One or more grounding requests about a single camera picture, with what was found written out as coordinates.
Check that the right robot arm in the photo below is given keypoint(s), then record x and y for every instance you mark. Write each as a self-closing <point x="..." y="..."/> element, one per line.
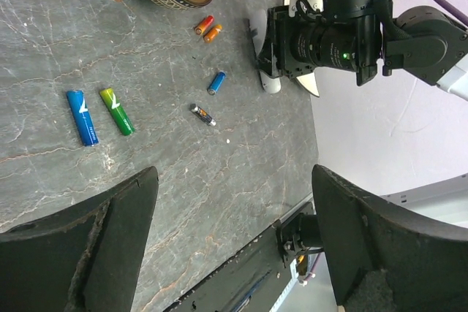
<point x="363" y="37"/>

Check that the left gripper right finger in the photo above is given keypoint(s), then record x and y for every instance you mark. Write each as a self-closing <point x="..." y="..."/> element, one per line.
<point x="383" y="257"/>

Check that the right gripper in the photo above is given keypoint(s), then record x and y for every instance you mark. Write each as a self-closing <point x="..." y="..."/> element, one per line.
<point x="282" y="27"/>

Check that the red orange battery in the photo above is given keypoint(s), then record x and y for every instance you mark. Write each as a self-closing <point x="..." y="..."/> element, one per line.
<point x="204" y="24"/>

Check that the white cable duct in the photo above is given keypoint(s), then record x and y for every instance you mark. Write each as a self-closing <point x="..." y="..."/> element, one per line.
<point x="299" y="271"/>

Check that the white remote control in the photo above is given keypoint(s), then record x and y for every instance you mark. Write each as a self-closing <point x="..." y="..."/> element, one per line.
<point x="266" y="60"/>

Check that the white square plate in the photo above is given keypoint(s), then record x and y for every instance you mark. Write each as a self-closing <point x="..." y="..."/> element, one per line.
<point x="309" y="83"/>

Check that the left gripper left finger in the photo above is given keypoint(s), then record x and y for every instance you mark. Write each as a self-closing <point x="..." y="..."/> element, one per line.
<point x="86" y="257"/>

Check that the dark blue battery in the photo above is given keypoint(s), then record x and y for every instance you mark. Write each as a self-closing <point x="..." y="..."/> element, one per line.
<point x="216" y="83"/>

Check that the aluminium frame profile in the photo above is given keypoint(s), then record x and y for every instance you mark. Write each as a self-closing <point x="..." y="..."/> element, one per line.
<point x="444" y="201"/>

